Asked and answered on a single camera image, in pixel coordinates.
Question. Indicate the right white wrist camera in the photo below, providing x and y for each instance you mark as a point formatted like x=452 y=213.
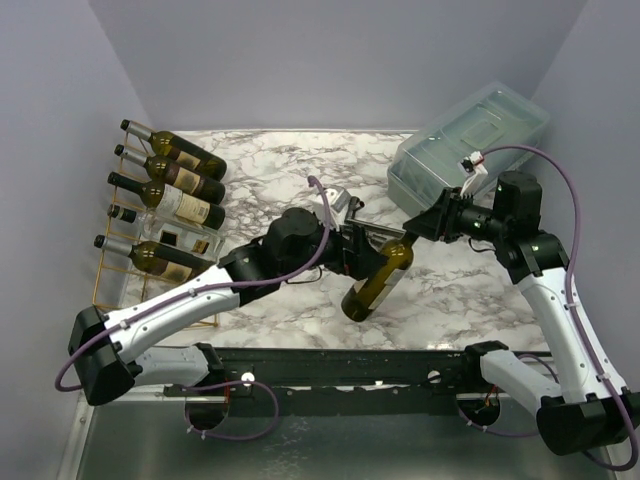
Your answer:
x=475 y=171

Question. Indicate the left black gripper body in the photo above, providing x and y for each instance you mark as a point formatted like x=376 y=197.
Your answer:
x=334 y=254

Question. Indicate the green wine bottle silver neck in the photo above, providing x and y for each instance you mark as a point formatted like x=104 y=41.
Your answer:
x=176 y=148

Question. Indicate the green wine bottle brown label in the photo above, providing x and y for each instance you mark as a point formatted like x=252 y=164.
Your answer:
x=171 y=173

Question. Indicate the clear square glass bottle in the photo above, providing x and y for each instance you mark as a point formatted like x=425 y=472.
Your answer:
x=180 y=234

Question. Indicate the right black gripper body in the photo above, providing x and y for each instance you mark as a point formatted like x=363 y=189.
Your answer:
x=441 y=215

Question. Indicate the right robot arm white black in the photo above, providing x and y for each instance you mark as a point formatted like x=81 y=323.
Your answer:
x=590 y=405

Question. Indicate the clear plastic storage box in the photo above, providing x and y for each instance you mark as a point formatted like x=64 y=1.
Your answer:
x=429 y=160

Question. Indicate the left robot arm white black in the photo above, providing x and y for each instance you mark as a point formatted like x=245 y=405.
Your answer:
x=115 y=352

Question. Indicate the green wine bottle white label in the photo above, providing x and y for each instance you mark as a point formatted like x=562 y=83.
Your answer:
x=170 y=201

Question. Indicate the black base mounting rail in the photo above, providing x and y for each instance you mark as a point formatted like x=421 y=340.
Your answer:
x=303 y=382

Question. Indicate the dark metal lever corkscrew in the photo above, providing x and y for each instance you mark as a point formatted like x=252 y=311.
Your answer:
x=355 y=205

